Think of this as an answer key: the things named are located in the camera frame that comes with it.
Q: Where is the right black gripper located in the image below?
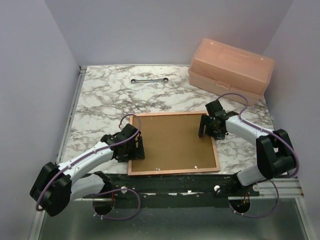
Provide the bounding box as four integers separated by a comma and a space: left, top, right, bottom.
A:
197, 114, 225, 141

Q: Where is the brown cardboard backing board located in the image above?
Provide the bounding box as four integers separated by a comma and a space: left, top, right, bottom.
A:
131, 113, 218, 174

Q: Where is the red wooden picture frame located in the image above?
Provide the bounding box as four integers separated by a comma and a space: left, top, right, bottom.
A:
127, 111, 221, 177

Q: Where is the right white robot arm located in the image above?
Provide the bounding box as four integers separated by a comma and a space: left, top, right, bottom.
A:
198, 99, 299, 196

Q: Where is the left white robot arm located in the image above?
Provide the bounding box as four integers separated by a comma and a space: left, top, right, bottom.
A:
29, 123, 145, 217

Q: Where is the pink plastic storage box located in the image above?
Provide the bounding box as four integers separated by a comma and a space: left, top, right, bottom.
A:
188, 38, 275, 106

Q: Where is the silver ratchet wrench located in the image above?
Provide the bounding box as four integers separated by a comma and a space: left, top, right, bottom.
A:
130, 77, 169, 84

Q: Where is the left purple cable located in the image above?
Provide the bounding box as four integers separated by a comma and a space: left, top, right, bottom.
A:
36, 112, 144, 221

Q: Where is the purple cable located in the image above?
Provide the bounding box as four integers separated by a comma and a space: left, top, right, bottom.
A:
36, 112, 144, 221
217, 92, 301, 219

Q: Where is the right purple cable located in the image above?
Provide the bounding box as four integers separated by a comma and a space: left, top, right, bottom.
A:
217, 92, 301, 219

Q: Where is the aluminium frame rail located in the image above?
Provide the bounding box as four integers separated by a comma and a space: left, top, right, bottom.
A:
27, 65, 88, 240

